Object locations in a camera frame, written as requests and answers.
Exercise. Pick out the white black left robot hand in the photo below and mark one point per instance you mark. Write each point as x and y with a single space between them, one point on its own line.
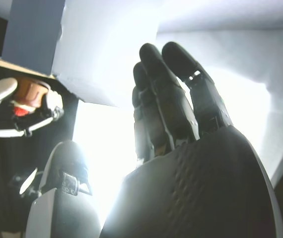
193 186

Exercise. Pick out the brown chocolate toy cake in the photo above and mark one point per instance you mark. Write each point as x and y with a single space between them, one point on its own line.
32 91

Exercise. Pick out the cardboard box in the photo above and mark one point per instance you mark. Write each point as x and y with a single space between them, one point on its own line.
94 62

